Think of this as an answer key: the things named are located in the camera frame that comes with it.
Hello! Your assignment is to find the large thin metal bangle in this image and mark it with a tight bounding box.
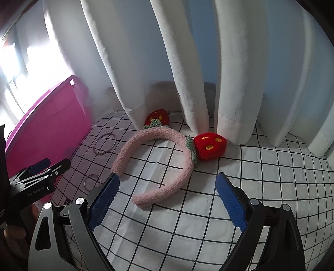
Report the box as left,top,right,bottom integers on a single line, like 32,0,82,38
93,133,117,156

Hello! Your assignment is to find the white curtain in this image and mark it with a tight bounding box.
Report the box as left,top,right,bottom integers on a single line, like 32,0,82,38
42,1,333,160

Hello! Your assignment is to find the person left hand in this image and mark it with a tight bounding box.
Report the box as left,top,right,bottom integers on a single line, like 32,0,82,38
1,204,39,270

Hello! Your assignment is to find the black white checkered tablecloth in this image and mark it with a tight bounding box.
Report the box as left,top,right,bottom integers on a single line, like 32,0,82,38
38,110,334,271

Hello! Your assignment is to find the pink fuzzy strawberry headband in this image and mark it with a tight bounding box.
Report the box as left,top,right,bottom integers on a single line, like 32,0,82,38
111,108,227,208

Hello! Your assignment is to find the small thin metal bangle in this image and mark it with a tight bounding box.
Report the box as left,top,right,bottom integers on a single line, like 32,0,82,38
83,173,102,192

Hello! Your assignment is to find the pink plastic tub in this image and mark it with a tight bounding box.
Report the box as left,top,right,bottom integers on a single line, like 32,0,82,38
4,74,92,204

